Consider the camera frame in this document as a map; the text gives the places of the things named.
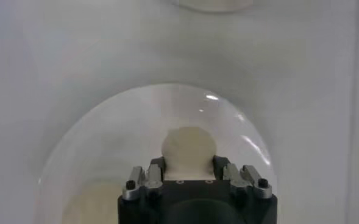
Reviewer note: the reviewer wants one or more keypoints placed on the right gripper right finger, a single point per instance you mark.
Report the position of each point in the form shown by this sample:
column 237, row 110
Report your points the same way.
column 243, row 179

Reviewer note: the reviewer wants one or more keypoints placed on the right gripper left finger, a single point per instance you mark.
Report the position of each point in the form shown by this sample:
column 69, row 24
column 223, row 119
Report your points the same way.
column 150, row 179

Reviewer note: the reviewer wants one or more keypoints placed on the white steamed baozi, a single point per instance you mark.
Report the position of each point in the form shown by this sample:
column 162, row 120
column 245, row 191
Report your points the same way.
column 189, row 152

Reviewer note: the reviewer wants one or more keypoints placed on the large white plate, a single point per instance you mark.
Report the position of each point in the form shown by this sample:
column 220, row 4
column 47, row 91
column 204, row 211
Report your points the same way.
column 121, row 137

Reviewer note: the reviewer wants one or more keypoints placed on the cream electric cooker base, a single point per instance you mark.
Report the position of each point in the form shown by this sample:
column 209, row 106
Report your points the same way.
column 215, row 4

